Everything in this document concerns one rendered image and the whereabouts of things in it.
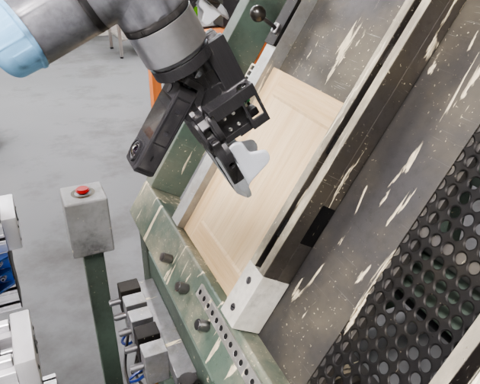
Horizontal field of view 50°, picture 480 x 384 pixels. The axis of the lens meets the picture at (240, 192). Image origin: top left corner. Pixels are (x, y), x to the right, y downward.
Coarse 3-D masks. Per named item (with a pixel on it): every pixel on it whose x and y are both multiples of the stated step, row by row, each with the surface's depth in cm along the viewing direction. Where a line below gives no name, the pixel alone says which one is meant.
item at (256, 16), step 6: (258, 6) 117; (252, 12) 117; (258, 12) 117; (264, 12) 117; (252, 18) 118; (258, 18) 117; (264, 18) 121; (270, 24) 124; (276, 24) 126; (270, 30) 128; (276, 30) 127
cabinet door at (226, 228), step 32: (288, 96) 120; (320, 96) 110; (288, 128) 116; (320, 128) 108; (288, 160) 113; (224, 192) 129; (256, 192) 119; (288, 192) 109; (192, 224) 136; (224, 224) 125; (256, 224) 115; (224, 256) 120; (224, 288) 116
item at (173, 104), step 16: (160, 96) 59; (176, 96) 56; (192, 96) 57; (160, 112) 58; (176, 112) 57; (144, 128) 60; (160, 128) 57; (176, 128) 58; (144, 144) 58; (160, 144) 58; (128, 160) 61; (144, 160) 58; (160, 160) 59
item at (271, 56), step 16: (304, 0) 125; (304, 16) 126; (288, 32) 127; (272, 48) 128; (288, 48) 128; (256, 64) 132; (272, 64) 129; (256, 80) 129; (208, 160) 136; (208, 176) 135; (192, 192) 137; (192, 208) 138; (176, 224) 139
